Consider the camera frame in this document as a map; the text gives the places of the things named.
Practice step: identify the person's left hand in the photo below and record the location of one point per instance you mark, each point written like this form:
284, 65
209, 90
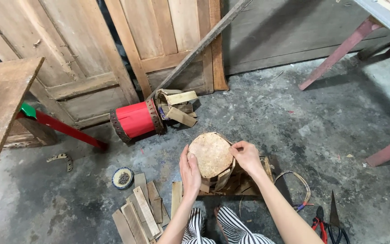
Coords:
190, 174

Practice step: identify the person's right hand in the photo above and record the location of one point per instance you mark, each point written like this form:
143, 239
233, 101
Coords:
249, 160

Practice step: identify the unfinished small wooden drum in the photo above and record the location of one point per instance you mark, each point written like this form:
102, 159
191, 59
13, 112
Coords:
212, 156

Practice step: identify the low wooden work stand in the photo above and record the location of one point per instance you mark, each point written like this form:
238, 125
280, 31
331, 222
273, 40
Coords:
245, 184

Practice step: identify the dark flat saw blade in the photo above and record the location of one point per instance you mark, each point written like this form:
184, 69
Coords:
283, 189

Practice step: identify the pile of wooden slats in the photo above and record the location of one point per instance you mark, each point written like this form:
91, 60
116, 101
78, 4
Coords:
140, 210

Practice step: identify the rattan hoop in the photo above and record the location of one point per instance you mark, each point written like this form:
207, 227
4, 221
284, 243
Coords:
304, 186

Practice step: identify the blue-rimmed bowl of nails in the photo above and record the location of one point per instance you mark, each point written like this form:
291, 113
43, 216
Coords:
123, 178

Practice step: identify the striped black-white trousers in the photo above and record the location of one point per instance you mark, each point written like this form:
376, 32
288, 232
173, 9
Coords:
239, 227

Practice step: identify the red drum with studded bands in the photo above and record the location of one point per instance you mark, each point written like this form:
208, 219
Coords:
135, 119

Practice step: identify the long grey wooden stick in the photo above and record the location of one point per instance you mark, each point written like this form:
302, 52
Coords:
201, 44

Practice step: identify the curved studded strip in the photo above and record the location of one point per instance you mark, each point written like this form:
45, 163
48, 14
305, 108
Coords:
63, 158

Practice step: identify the red table leg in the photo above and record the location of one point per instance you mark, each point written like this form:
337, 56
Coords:
69, 130

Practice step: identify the large grey wooden board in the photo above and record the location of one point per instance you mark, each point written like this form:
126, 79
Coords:
283, 30

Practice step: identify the weathered wooden door panel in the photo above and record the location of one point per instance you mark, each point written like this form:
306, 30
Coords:
168, 40
69, 57

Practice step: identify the grey table with red legs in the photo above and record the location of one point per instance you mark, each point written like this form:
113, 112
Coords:
344, 47

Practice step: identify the green plastic cap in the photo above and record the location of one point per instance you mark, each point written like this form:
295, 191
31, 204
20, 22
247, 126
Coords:
28, 110

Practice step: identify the worn wooden table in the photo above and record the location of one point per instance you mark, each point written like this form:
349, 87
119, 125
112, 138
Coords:
2, 108

